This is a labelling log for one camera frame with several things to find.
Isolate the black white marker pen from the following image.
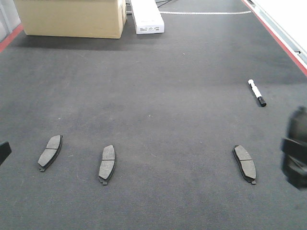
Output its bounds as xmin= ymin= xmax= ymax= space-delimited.
xmin=248 ymin=79 xmax=267 ymax=107

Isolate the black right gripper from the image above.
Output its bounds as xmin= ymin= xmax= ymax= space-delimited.
xmin=281 ymin=106 xmax=307 ymax=189

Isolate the cardboard box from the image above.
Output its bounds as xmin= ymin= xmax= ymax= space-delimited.
xmin=14 ymin=0 xmax=126 ymax=39

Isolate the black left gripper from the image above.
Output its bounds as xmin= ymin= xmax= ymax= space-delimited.
xmin=0 ymin=141 xmax=12 ymax=164

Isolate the long white box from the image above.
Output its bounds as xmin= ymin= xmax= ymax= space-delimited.
xmin=130 ymin=0 xmax=165 ymax=35

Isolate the brake pad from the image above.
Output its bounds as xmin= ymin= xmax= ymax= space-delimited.
xmin=233 ymin=145 xmax=257 ymax=184
xmin=37 ymin=135 xmax=63 ymax=172
xmin=98 ymin=145 xmax=116 ymax=185

